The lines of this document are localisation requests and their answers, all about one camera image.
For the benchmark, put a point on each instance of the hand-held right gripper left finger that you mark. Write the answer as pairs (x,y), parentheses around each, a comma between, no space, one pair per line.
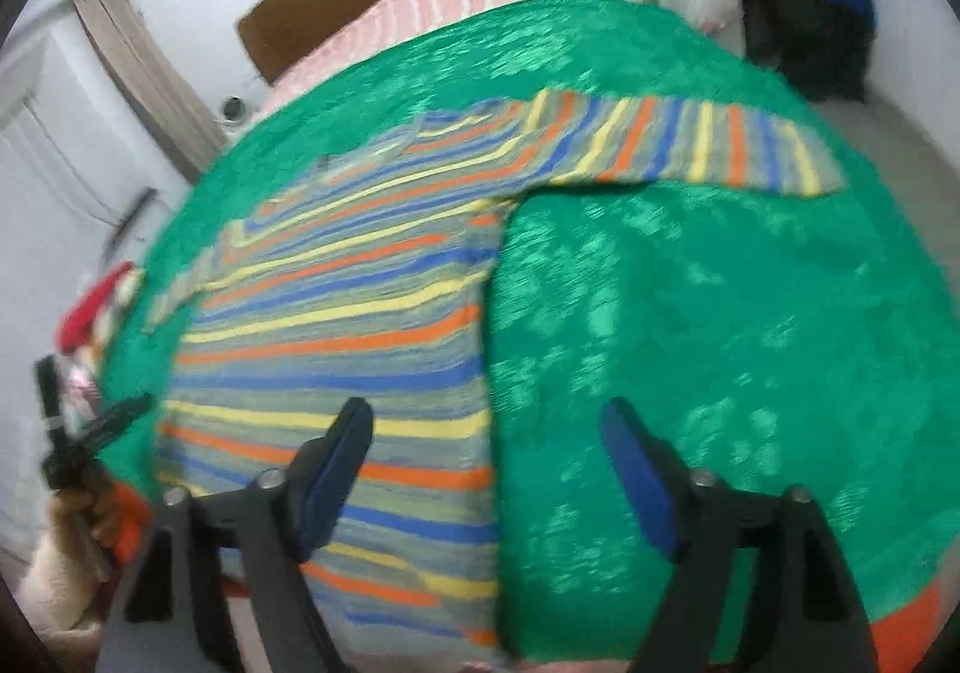
(341,470)

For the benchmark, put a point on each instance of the red cloth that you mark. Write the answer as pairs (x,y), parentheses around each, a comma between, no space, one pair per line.
(90,305)

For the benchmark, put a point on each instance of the person's left forearm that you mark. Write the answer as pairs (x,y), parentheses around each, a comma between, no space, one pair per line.
(52,598)

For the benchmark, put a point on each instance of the dark clothes pile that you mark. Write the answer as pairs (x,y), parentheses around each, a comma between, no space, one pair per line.
(810,51)

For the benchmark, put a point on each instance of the green patterned blanket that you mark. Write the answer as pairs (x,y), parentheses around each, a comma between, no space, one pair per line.
(675,298)

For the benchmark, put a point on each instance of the person's left hand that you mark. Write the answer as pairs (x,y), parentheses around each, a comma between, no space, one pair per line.
(94,512)

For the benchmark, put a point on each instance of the white round device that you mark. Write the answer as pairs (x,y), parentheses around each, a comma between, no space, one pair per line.
(234,109)

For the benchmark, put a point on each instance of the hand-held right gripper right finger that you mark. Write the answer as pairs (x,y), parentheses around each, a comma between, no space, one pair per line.
(637,470)

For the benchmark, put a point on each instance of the beige curtain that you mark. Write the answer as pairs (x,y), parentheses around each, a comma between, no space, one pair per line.
(142,73)

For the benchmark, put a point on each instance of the striped knit sweater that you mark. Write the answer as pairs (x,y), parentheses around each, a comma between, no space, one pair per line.
(360,313)

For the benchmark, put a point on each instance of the orange bed sheet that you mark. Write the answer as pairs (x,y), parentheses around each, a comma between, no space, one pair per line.
(907,628)

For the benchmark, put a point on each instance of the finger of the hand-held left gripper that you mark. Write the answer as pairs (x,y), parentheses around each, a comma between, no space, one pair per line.
(116,422)

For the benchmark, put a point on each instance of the white plastic bag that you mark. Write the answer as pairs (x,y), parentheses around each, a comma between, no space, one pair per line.
(705,2)

